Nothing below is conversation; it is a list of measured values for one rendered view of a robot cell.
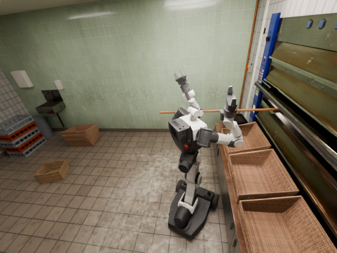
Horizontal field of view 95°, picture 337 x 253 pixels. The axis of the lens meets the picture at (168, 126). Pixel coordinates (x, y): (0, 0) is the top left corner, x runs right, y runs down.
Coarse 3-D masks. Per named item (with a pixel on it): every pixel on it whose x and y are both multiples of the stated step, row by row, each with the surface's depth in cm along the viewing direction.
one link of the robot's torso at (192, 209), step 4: (184, 192) 198; (180, 200) 188; (196, 200) 187; (180, 204) 185; (184, 204) 183; (188, 204) 183; (196, 204) 186; (188, 208) 180; (192, 208) 179; (192, 212) 179
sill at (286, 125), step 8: (264, 104) 205; (272, 112) 183; (280, 120) 166; (288, 128) 152; (296, 136) 141; (304, 144) 131; (312, 152) 123; (312, 160) 121; (320, 160) 116; (320, 168) 113; (328, 168) 109; (328, 176) 106; (336, 176) 103; (336, 184) 100
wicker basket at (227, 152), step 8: (224, 128) 238; (240, 128) 234; (248, 128) 233; (248, 136) 237; (256, 136) 215; (264, 136) 197; (248, 144) 225; (256, 144) 211; (264, 144) 193; (232, 152) 194; (240, 152) 192; (248, 160) 198
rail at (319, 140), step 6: (258, 84) 190; (264, 90) 173; (270, 96) 159; (276, 102) 147; (300, 120) 116; (306, 126) 109; (312, 132) 103; (318, 138) 98; (324, 144) 93; (330, 150) 89; (336, 156) 85
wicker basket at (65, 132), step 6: (72, 126) 366; (78, 126) 375; (84, 126) 375; (90, 126) 375; (96, 126) 371; (66, 132) 328; (72, 132) 328; (78, 132) 329; (84, 132) 329; (90, 132) 343; (90, 138) 344
